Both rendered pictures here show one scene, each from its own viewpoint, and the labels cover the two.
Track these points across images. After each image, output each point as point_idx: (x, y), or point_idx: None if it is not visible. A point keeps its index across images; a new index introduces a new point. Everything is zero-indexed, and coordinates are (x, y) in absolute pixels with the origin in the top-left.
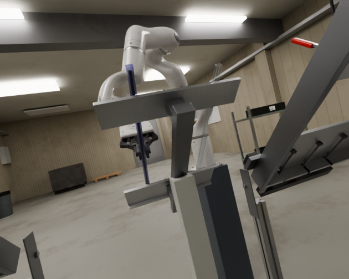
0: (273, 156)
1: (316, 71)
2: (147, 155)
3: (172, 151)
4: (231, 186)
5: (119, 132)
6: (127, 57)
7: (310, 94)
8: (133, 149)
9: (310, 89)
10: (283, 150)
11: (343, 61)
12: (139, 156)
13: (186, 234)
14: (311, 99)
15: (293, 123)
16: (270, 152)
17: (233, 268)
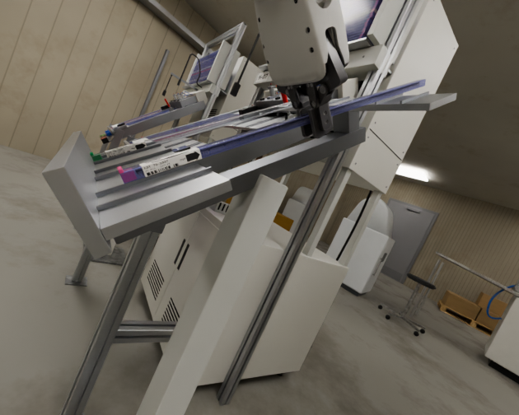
0: (218, 165)
1: (292, 132)
2: (311, 133)
3: (312, 150)
4: None
5: (343, 32)
6: None
7: (281, 141)
8: (322, 104)
9: (282, 138)
10: (233, 165)
11: (302, 139)
12: (325, 133)
13: (253, 263)
14: (279, 144)
15: (259, 150)
16: (217, 159)
17: None
